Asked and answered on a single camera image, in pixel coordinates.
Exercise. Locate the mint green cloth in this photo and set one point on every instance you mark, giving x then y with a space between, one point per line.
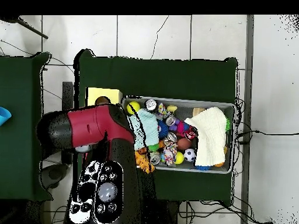
150 128

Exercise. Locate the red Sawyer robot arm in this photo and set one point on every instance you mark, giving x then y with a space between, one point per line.
93 126

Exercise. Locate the shallow mesh bin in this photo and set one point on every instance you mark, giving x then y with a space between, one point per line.
186 105

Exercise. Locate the wooden box with three holes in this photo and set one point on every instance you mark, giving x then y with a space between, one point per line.
105 93

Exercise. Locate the blue spiky ball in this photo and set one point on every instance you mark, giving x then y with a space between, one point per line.
163 129

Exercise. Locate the silver drink can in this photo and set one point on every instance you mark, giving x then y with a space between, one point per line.
151 105

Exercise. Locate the yellow ball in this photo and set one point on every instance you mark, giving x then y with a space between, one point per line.
135 106
179 158

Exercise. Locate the orange toy building block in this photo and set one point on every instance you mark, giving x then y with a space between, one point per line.
141 161

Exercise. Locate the brown toy football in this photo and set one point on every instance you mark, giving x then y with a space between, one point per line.
184 144

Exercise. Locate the crushed red can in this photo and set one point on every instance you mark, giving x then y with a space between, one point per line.
191 134

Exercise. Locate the dark green table cloth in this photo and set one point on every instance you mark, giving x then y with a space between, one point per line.
163 77
16 93

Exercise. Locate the small soccer ball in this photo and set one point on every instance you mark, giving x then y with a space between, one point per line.
189 155

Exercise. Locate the cream cloth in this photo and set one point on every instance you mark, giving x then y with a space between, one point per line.
210 135

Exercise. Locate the blue plastic cup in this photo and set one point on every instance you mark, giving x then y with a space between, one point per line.
4 116

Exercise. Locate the black rod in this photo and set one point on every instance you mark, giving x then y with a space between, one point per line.
35 31

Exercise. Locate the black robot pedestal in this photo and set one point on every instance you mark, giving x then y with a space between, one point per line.
168 213

